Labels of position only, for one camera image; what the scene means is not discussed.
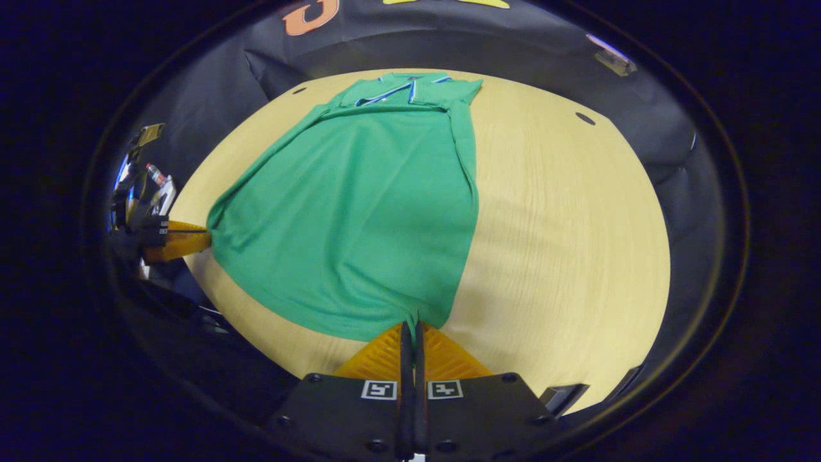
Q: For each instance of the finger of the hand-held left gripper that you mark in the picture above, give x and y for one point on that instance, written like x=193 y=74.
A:
x=183 y=226
x=179 y=247

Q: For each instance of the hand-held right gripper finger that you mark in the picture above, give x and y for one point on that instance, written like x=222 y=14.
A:
x=405 y=398
x=419 y=398

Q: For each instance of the green T-shirt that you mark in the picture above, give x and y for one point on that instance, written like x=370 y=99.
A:
x=359 y=212

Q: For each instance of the white object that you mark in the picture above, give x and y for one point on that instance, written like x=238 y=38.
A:
x=163 y=196

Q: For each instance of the red capped bottle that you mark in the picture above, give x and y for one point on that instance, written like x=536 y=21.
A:
x=156 y=174

